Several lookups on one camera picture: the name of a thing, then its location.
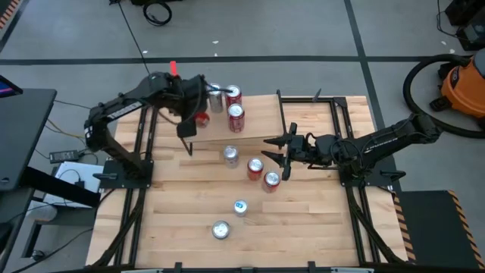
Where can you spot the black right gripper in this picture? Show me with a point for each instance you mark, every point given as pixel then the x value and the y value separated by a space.
pixel 302 151

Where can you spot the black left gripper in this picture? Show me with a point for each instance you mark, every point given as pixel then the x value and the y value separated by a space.
pixel 191 95

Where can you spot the red Coca-Cola Zero can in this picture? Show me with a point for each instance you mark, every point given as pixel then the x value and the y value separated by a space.
pixel 202 120

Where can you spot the slim silver energy drink can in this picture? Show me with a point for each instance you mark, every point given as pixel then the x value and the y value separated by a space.
pixel 216 102

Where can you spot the orange soda can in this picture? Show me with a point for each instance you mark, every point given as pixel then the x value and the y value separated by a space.
pixel 271 184
pixel 255 170

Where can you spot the red soda can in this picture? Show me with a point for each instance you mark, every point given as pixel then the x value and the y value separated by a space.
pixel 236 99
pixel 236 121

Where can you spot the blue silver Red Bull can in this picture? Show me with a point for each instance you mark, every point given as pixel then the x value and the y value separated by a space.
pixel 240 208

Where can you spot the silver Diet Coke can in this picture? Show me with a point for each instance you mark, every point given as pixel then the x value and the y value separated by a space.
pixel 221 230

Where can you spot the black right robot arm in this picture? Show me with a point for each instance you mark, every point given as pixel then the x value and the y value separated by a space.
pixel 386 140

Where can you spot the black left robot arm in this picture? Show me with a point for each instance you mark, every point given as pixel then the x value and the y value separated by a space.
pixel 121 108

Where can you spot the wooden shelf with black legs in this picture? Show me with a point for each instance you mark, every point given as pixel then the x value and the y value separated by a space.
pixel 261 121

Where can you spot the silver beverage can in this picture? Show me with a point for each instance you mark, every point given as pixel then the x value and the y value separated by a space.
pixel 231 159

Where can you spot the red tape flag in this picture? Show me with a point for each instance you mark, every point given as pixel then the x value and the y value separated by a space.
pixel 173 69

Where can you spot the orange shop vacuum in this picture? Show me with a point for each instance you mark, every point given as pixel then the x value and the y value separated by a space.
pixel 406 91
pixel 466 87

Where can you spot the black power adapter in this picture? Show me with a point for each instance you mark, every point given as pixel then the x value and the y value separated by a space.
pixel 64 156

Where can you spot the white box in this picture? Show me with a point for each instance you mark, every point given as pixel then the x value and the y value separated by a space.
pixel 72 178

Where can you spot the black hazard-striped floor mat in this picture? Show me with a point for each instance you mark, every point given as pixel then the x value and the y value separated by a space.
pixel 9 9
pixel 435 227

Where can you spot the black desk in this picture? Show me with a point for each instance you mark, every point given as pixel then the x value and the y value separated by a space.
pixel 26 136

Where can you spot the computer monitor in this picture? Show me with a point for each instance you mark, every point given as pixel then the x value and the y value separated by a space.
pixel 7 88

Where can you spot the black equipment case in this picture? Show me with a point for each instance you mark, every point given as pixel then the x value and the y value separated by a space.
pixel 470 22

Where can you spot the black aluminium table frame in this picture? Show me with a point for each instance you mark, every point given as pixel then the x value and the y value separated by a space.
pixel 310 101

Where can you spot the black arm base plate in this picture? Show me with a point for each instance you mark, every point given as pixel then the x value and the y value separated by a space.
pixel 113 180
pixel 386 176

